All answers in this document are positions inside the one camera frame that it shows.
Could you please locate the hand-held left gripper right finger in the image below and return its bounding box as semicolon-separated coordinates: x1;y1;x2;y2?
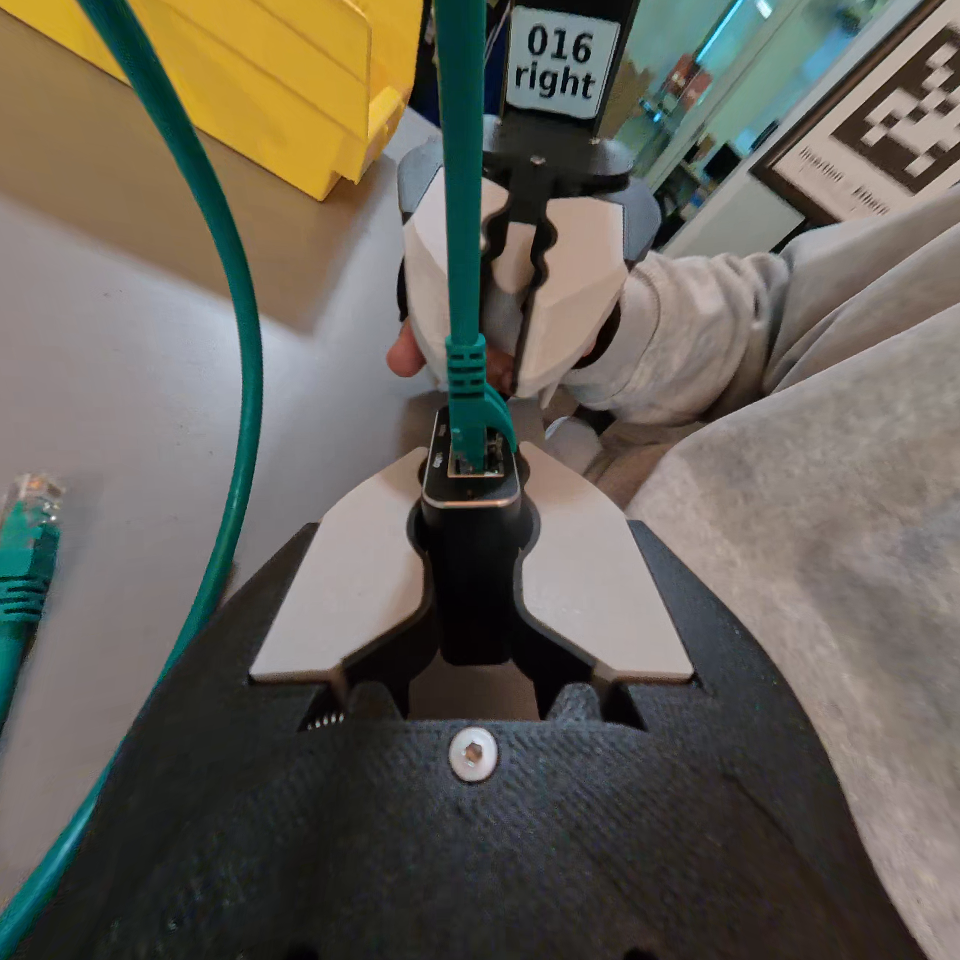
514;441;696;684

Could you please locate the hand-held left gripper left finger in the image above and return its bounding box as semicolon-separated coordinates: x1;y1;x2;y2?
249;447;438;685

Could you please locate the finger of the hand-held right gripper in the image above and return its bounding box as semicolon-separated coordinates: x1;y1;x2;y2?
401;166;541;378
513;193;629;400

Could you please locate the green ethernet cable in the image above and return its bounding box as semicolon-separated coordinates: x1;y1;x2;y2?
0;0;519;946

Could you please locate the black network adapter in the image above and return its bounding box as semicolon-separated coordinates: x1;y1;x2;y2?
420;408;526;667

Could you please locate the large yellow plastic bin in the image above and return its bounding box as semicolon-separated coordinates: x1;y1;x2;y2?
15;0;425;202

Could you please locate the black framed marker board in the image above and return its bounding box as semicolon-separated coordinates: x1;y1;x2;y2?
750;0;960;226

